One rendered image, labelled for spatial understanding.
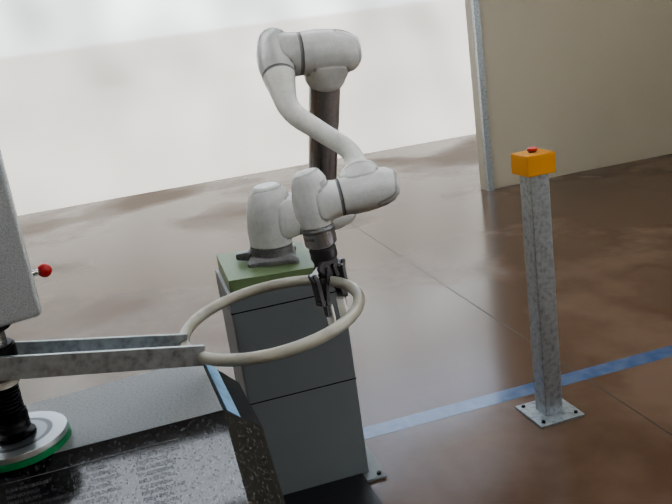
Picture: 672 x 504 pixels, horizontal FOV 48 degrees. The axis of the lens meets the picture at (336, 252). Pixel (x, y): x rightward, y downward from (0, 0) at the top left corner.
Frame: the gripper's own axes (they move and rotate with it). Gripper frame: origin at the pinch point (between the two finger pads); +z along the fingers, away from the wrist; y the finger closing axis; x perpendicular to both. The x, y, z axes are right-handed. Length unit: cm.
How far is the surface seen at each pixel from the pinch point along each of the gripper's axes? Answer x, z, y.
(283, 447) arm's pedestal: -51, 63, -8
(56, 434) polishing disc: -8, -7, 81
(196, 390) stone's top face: -1.7, -1.5, 49.3
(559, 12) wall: -193, -38, -552
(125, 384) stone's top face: -22, -3, 56
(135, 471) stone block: 6, 3, 74
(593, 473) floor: 34, 91, -72
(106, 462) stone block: 1, 0, 77
